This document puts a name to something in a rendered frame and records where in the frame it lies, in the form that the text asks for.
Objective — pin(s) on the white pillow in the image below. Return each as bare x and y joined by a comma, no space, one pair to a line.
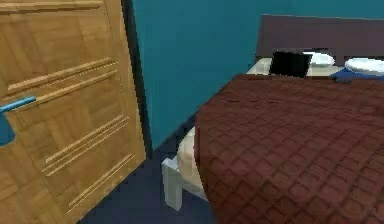
365,65
320,59

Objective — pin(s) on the bed with brown quilt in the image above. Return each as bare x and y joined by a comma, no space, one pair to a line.
293,146

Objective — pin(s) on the black laptop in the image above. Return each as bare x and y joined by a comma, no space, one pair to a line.
289,64

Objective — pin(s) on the blue cloth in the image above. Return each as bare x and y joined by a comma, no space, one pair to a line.
350,74

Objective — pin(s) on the wooden room door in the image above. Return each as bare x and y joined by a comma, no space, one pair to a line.
66,110

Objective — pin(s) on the dark grey remote controller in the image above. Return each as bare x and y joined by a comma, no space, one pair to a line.
342,80

